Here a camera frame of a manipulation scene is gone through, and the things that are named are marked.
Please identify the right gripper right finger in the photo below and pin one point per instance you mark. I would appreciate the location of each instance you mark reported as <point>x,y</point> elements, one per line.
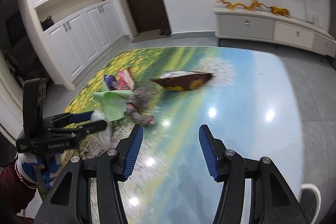
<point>272,200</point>

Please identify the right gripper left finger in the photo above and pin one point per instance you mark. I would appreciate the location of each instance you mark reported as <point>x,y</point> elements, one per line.
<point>69,200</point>

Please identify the green paper sheet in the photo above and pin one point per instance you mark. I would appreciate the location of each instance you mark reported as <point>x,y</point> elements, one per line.
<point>112,102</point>

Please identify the small purple wrapper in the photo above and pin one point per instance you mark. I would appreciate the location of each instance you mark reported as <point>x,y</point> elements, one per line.
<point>110,82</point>

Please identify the pink tissue pack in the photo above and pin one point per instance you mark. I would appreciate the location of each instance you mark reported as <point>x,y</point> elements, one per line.
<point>125,80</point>

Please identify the brown chip bag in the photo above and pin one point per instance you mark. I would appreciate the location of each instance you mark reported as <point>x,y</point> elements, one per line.
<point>180,81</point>

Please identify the white round trash bin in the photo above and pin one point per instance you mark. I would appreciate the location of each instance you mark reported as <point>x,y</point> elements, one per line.
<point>310,202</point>

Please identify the left gloved hand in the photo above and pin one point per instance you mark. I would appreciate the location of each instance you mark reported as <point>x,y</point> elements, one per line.
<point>32,171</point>

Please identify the white lower shoe cabinets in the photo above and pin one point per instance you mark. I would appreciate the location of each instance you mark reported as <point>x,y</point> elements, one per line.
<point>79,39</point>

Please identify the black bag in niche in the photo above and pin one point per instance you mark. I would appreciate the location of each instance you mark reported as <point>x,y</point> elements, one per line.
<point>47,23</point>

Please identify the brown door mat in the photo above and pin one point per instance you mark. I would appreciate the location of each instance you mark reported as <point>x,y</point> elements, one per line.
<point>149,35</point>

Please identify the pair of dark shoes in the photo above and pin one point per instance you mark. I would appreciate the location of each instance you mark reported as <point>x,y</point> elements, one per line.
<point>165,29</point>

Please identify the white TV console cabinet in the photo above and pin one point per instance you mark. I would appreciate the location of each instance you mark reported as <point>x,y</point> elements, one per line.
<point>267,27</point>

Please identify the golden dragon ornament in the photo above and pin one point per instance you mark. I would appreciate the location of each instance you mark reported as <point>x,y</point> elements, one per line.
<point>254,5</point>

